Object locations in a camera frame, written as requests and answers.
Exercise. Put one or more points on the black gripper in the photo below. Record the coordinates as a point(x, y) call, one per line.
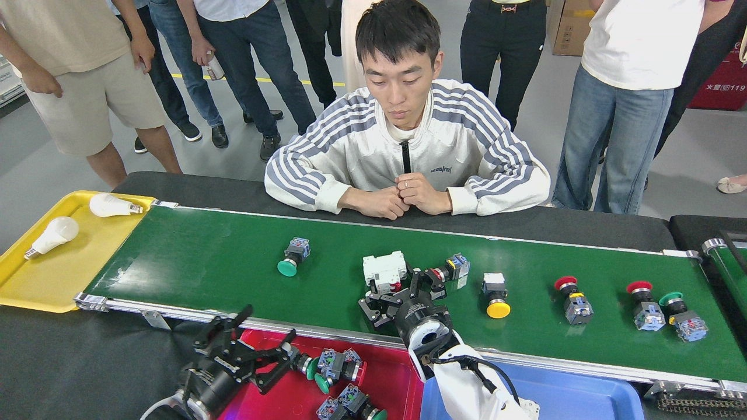
point(213, 385)
point(423, 315)

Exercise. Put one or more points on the red fire extinguisher box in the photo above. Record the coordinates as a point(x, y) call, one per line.
point(723, 96)

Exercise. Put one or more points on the blue plastic tray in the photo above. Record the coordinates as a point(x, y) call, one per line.
point(572, 396)

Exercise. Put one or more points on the brown cardboard box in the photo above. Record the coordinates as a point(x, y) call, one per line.
point(569, 32)

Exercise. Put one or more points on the seated person's left hand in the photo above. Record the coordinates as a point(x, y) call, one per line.
point(429, 195)

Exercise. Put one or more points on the white circuit breaker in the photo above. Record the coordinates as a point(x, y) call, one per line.
point(382, 268)

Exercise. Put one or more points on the long green conveyor belt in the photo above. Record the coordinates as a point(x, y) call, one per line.
point(204, 262)

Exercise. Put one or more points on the short green conveyor belt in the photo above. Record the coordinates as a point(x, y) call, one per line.
point(738, 271)

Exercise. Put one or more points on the seated person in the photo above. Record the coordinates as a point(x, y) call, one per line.
point(455, 146)

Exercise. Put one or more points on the seated person's right hand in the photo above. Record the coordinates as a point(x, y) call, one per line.
point(376, 203)

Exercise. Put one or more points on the yellow plastic tray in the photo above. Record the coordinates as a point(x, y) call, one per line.
point(58, 280)

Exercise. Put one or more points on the yellow button switch part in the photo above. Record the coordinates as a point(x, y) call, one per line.
point(498, 308)

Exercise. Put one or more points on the standing person's right hand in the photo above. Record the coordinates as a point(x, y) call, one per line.
point(203, 51)

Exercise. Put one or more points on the red plastic tray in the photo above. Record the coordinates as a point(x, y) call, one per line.
point(397, 373)

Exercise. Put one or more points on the white light bulb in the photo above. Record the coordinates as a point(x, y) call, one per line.
point(58, 230)
point(108, 205)

